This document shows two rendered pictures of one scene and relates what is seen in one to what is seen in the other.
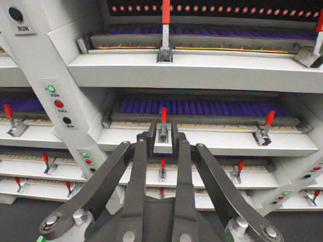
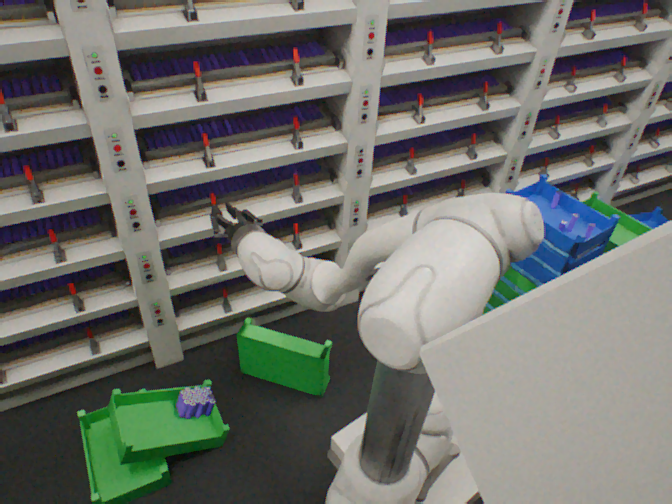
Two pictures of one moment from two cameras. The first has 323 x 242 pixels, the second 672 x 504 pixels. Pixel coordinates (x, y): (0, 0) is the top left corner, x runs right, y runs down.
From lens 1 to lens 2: 1.33 m
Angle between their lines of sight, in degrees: 26
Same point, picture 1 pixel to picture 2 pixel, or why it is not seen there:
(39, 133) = (86, 251)
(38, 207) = (18, 415)
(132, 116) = (180, 208)
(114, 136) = (171, 231)
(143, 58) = (195, 166)
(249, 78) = (265, 163)
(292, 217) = not seen: hidden behind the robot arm
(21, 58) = (111, 186)
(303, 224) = not seen: hidden behind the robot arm
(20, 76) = (102, 198)
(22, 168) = (29, 322)
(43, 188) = (38, 364)
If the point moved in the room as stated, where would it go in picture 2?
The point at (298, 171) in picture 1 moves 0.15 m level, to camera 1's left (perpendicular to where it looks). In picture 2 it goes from (344, 218) to (305, 230)
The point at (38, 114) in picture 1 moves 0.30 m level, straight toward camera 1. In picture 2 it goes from (71, 233) to (176, 248)
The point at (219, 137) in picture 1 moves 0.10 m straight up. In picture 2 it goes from (263, 205) to (262, 178)
